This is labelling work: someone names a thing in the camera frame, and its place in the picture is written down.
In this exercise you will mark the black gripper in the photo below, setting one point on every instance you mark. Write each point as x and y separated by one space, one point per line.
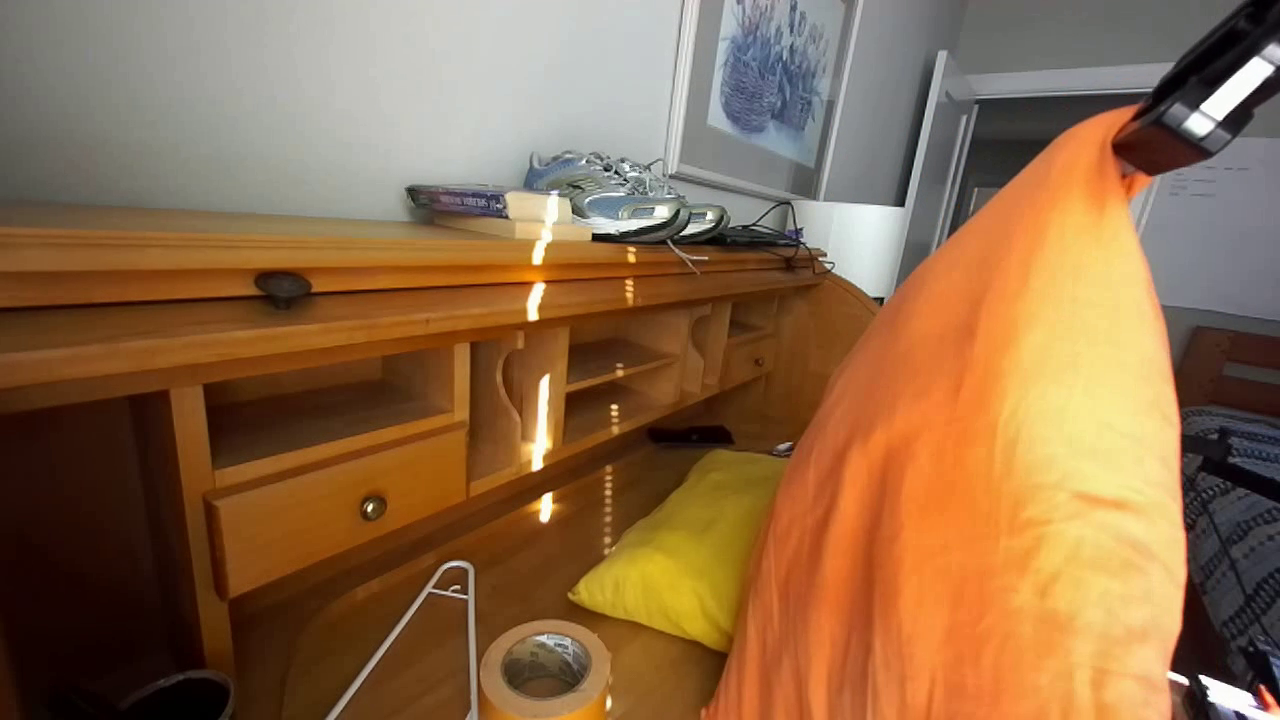
1227 75

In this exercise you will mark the orange cloth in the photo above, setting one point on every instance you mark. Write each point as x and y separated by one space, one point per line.
961 465

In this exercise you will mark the white door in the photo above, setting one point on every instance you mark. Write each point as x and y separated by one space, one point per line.
933 162

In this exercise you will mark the white boxy object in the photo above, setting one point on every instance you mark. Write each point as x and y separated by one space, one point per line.
855 245

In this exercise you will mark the framed lavender picture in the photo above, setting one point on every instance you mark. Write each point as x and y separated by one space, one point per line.
783 64

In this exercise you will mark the plaid blanket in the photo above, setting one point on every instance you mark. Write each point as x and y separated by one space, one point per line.
1240 562

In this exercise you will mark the wooden desk drawer with knob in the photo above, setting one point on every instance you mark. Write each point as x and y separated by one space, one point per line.
305 512
751 362

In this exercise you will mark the blue grey sneaker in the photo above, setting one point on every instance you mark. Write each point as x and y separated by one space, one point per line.
573 173
642 214

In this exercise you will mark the small white box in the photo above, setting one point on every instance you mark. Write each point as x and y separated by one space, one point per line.
542 209

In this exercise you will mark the yellow cloth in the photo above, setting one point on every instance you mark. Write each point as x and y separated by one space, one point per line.
682 545

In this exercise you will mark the dark flat book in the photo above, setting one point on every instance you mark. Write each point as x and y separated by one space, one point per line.
460 203

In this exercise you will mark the wooden roll-top desk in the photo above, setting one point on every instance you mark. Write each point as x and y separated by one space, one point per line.
332 334

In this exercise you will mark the tan tape roll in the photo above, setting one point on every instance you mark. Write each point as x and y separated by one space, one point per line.
502 680

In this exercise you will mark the black round cup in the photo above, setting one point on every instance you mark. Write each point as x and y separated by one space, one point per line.
175 700

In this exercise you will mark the wooden bed frame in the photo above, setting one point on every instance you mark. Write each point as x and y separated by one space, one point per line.
1235 373

